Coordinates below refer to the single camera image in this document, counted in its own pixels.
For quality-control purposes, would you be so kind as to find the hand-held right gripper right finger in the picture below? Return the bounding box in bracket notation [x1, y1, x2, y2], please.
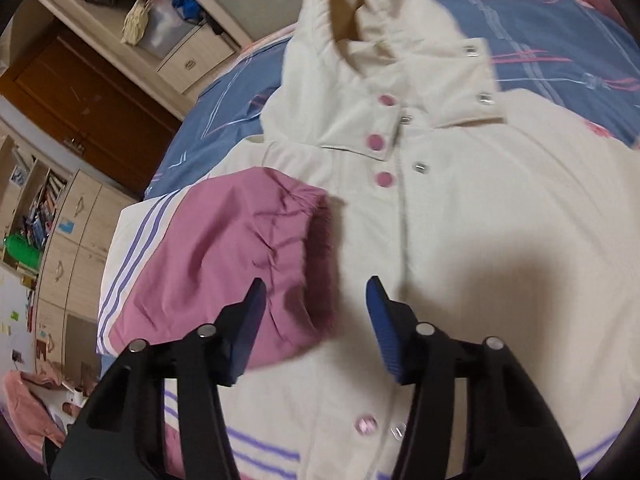
[365, 275, 583, 480]

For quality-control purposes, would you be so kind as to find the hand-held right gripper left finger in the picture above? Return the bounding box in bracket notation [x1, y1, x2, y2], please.
[42, 277, 268, 480]

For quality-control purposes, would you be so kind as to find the white and pink jacket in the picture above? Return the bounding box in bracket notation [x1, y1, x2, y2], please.
[97, 0, 640, 480]

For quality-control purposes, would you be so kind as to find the light wooden cabinet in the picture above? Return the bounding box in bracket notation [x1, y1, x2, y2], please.
[35, 167, 136, 376]

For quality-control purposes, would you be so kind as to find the bookshelf with books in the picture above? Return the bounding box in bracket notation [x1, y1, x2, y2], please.
[0, 135, 71, 281]

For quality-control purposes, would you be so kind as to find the pink coat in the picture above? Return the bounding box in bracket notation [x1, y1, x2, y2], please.
[0, 367, 68, 453]

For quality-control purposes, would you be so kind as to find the light wooden wardrobe drawer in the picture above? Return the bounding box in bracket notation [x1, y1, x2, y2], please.
[157, 35, 236, 93]

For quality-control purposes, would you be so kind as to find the brown wooden door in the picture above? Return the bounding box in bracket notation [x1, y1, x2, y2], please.
[0, 25, 183, 196]

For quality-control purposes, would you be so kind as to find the clear plastic storage box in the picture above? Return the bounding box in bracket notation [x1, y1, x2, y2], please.
[137, 0, 193, 58]

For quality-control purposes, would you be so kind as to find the beige cloth bag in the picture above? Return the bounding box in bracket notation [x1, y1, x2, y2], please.
[121, 0, 156, 46]

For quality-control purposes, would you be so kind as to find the blue cloth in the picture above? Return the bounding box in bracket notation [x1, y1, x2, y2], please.
[170, 0, 206, 21]

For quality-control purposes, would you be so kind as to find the blue plaid bed sheet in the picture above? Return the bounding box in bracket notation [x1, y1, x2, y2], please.
[145, 0, 640, 201]

